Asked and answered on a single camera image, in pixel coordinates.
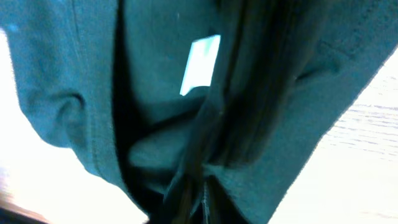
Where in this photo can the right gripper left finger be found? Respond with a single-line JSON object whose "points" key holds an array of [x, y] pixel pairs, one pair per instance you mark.
{"points": [[178, 203]]}

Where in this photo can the black t-shirt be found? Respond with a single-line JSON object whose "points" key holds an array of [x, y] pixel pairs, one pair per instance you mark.
{"points": [[147, 92]]}

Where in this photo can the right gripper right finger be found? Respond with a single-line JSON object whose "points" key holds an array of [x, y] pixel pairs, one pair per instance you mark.
{"points": [[218, 208]]}

